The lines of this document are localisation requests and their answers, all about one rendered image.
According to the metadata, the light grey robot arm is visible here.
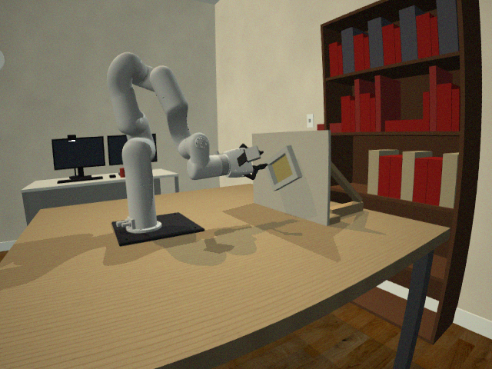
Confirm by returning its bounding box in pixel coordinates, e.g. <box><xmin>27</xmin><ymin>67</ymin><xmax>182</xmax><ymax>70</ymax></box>
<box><xmin>107</xmin><ymin>52</ymin><xmax>229</xmax><ymax>233</ymax></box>

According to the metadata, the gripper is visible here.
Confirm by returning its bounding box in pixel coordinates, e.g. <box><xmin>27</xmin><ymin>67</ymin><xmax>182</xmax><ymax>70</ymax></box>
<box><xmin>222</xmin><ymin>144</ymin><xmax>268</xmax><ymax>180</ymax></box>

